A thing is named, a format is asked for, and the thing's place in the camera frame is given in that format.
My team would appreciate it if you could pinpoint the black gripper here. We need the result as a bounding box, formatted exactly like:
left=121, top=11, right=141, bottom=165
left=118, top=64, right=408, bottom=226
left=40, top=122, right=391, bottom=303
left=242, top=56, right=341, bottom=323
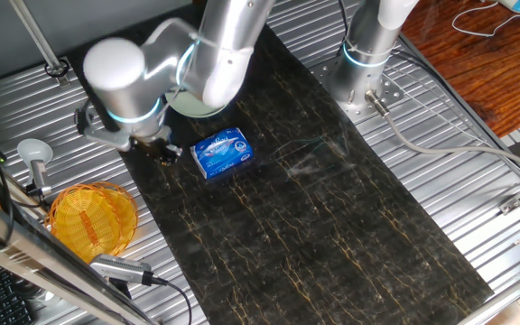
left=132, top=134, right=183, bottom=167

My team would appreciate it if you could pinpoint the pale green round plate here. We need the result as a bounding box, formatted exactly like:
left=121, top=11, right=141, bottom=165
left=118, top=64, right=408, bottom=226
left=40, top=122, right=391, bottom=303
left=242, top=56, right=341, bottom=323
left=164, top=88, right=230, bottom=119

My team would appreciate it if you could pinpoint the blue tissue pack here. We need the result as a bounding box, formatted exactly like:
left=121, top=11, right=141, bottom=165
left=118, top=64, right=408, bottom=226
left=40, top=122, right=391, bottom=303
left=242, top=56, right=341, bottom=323
left=190, top=127, right=255, bottom=181

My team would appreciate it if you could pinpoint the yellow wicker basket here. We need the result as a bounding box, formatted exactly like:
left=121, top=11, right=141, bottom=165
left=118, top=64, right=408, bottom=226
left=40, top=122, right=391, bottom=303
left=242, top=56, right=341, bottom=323
left=44, top=181, right=139, bottom=265

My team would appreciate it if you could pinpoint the white ladle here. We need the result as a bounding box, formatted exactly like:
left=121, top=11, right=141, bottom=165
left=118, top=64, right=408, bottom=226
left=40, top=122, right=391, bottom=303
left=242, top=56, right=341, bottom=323
left=16, top=138, right=54, bottom=168

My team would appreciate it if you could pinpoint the black marble pattern mat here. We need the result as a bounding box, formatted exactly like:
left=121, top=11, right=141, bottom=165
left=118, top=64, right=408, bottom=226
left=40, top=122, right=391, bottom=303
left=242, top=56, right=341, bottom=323
left=68, top=6, right=495, bottom=325

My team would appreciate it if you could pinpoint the slanted metal pole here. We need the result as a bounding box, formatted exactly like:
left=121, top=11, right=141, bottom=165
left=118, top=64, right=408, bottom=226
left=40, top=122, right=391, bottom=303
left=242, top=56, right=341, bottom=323
left=9, top=0, right=70, bottom=87

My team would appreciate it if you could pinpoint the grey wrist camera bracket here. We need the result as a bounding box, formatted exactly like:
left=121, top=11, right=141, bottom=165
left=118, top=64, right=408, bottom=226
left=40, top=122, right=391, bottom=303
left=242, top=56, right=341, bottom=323
left=74, top=101, right=133, bottom=153

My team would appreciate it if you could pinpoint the silver depth camera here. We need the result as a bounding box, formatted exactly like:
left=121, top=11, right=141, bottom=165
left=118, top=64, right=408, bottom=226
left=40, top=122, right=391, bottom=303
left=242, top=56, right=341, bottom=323
left=88, top=253, right=155, bottom=286

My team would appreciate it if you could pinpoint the black camera cable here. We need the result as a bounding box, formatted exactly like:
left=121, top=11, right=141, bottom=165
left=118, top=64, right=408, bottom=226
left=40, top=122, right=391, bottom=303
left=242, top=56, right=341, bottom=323
left=151, top=275, right=193, bottom=325

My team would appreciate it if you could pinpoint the aluminium frame bar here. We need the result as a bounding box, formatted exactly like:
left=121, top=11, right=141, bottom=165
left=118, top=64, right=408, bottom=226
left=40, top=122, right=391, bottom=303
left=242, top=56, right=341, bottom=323
left=0, top=187, right=157, bottom=325

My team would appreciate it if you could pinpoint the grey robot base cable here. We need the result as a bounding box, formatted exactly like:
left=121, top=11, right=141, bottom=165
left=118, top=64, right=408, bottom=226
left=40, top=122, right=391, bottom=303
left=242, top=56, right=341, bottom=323
left=364, top=89, right=520, bottom=180

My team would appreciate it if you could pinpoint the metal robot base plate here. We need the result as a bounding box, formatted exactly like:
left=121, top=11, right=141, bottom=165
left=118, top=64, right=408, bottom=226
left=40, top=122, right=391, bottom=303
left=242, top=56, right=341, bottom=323
left=309, top=58, right=405, bottom=125

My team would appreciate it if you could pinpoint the thin white cable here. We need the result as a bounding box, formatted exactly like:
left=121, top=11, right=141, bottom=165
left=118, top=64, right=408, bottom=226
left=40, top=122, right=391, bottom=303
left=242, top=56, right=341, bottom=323
left=450, top=0, right=520, bottom=38

